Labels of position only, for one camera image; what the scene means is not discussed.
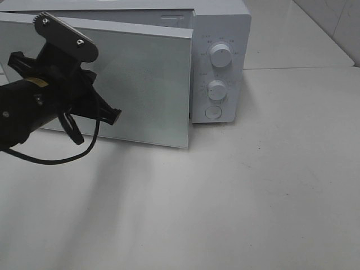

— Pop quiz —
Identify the upper white control knob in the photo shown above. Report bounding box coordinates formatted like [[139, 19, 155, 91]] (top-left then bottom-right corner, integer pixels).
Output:
[[209, 42, 232, 68]]

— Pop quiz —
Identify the round door release button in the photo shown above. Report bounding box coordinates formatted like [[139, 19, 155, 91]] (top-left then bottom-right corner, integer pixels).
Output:
[[205, 106, 222, 120]]

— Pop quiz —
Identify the lower white timer knob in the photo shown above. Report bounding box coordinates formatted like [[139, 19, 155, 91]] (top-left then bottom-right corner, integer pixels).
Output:
[[207, 80, 228, 101]]

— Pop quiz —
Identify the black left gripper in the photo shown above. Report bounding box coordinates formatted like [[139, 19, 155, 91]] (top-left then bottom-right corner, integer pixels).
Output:
[[7, 42, 122, 125]]

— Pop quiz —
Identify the black left camera cable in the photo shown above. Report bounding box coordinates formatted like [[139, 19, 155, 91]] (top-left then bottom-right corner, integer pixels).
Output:
[[0, 111, 101, 165]]

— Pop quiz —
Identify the white microwave door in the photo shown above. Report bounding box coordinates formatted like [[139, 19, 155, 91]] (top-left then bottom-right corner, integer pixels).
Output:
[[1, 12, 192, 148]]

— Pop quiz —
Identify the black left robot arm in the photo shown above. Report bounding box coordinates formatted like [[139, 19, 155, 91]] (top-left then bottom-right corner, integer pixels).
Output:
[[1, 43, 122, 148]]

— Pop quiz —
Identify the white microwave oven body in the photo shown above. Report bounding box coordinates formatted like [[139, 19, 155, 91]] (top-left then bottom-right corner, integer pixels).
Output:
[[1, 1, 251, 123]]

